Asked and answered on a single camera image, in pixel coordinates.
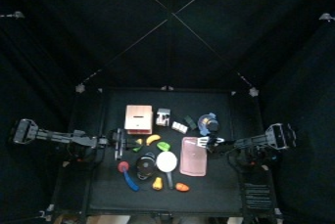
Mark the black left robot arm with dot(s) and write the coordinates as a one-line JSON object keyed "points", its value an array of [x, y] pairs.
{"points": [[52, 135]]}

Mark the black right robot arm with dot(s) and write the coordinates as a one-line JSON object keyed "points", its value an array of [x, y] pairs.
{"points": [[265, 140]]}

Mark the yellow green toy vegetable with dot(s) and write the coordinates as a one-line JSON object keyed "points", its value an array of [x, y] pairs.
{"points": [[138, 142]]}

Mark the white toy spatula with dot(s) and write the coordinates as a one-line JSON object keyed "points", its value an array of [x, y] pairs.
{"points": [[202, 142]]}

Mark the yellow toy banana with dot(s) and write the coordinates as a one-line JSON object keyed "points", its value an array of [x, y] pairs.
{"points": [[152, 139]]}

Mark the pink plastic tray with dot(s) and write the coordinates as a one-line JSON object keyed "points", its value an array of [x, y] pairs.
{"points": [[193, 157]]}

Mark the blue bowl with dark item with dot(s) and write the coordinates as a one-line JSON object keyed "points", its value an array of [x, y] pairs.
{"points": [[208, 123]]}

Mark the black toy pan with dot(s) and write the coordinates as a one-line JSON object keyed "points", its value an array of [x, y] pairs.
{"points": [[145, 166]]}

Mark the pink wooden box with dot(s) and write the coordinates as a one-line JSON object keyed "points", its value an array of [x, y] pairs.
{"points": [[138, 118]]}

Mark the green toy pepper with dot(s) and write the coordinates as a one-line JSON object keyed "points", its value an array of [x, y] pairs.
{"points": [[164, 146]]}

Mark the dark green toy vegetable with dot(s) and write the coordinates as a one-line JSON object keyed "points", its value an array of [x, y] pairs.
{"points": [[190, 122]]}

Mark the red and blue spoon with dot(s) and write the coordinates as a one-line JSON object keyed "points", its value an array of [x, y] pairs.
{"points": [[127, 175]]}

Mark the white round ladle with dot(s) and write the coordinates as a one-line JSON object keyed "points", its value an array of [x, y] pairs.
{"points": [[166, 161]]}

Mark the small white block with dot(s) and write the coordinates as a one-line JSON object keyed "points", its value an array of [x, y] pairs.
{"points": [[178, 127]]}

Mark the small silver toy appliance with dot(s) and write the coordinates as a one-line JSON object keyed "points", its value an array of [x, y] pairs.
{"points": [[162, 117]]}

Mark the yellow toy pear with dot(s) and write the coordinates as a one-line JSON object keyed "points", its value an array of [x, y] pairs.
{"points": [[157, 184]]}

